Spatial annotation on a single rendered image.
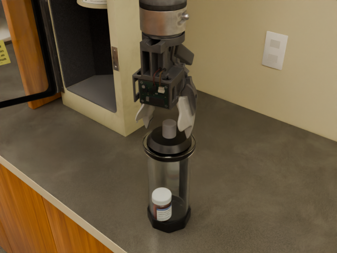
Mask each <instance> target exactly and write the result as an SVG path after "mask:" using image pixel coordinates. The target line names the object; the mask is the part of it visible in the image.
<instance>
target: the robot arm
mask: <svg viewBox="0 0 337 253"><path fill-rule="evenodd" d="M188 19H189V14H187V0H139V21H140V30H141V31H142V32H141V33H142V41H141V42H140V63H141V68H140V69H138V70H137V71H136V72H135V73H134V74H133V75H132V83H133V99H134V102H136V101H137V100H138V99H139V102H140V103H141V108H140V110H139V111H138V113H137V114H136V117H135V120H136V121H138V120H140V119H142V120H143V123H144V125H145V128H146V129H148V128H149V126H150V124H151V122H152V120H153V115H152V114H153V111H154V110H155V106H156V107H161V108H165V109H169V110H172V108H173V107H174V106H175V105H177V108H178V110H179V118H178V129H179V131H180V132H182V131H184V133H185V136H186V139H187V138H189V136H190V134H191V132H192V130H193V126H194V121H195V114H196V109H197V99H198V95H197V90H196V87H195V85H194V83H193V81H192V76H188V73H189V70H188V69H187V68H186V67H185V65H192V63H193V59H194V53H192V52H191V51H190V50H189V49H188V48H187V47H185V46H184V45H183V44H182V43H183V42H184V41H185V29H186V20H188ZM137 80H138V93H137V94H136V90H135V82H136V81H137ZM180 92H181V96H179V94H180Z"/></svg>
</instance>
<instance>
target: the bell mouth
mask: <svg viewBox="0 0 337 253"><path fill-rule="evenodd" d="M77 4H79V5H81V6H83V7H86V8H92V9H107V2H106V0H77Z"/></svg>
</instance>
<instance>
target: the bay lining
mask: <svg viewBox="0 0 337 253"><path fill-rule="evenodd" d="M49 3H50V9H51V14H52V20H53V25H54V31H55V36H56V41H57V47H58V52H59V58H60V63H61V69H62V74H63V80H64V85H65V87H66V88H68V87H70V86H72V85H74V84H77V83H79V82H81V81H83V80H86V79H88V78H90V77H92V76H95V75H111V74H113V65H112V55H111V44H110V33H109V22H108V12H107V9H92V8H86V7H83V6H81V5H79V4H77V0H49Z"/></svg>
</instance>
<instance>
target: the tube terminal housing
mask: <svg viewBox="0 0 337 253"><path fill-rule="evenodd" d="M106 2H107V12H108V22H109V33H110V44H111V46H113V47H116V48H117V54H118V66H119V71H116V70H114V69H113V76H114V86H115V97H116V107H117V112H116V113H113V112H111V111H108V110H106V109H104V108H102V107H100V106H98V105H96V104H94V103H92V102H90V101H88V100H86V99H84V98H82V97H80V96H78V95H76V94H74V93H72V92H70V91H68V90H67V88H66V87H65V85H64V80H63V74H62V69H61V63H60V58H59V52H58V47H57V41H56V36H55V31H54V25H53V20H52V14H51V9H50V3H49V0H48V4H49V10H50V15H51V21H52V26H53V31H54V37H55V42H56V48H57V53H58V58H59V64H60V69H61V75H62V80H63V85H64V91H65V93H63V92H61V96H62V101H63V104H64V105H66V106H68V107H70V108H71V109H73V110H75V111H77V112H79V113H81V114H83V115H85V116H87V117H89V118H90V119H92V120H94V121H96V122H98V123H100V124H102V125H104V126H106V127H108V128H110V129H111V130H113V131H115V132H117V133H119V134H121V135H123V136H125V137H126V136H128V135H129V134H131V133H132V132H134V131H136V130H137V129H139V128H140V127H142V126H143V125H144V123H143V120H142V119H140V120H138V121H136V120H135V117H136V114H137V113H138V111H139V110H140V108H141V103H140V102H139V99H138V100H137V101H136V102H134V99H133V83H132V75H133V74H134V73H135V72H136V71H137V70H138V69H140V68H141V63H140V42H141V41H142V33H141V32H142V31H141V30H140V21H139V0H106Z"/></svg>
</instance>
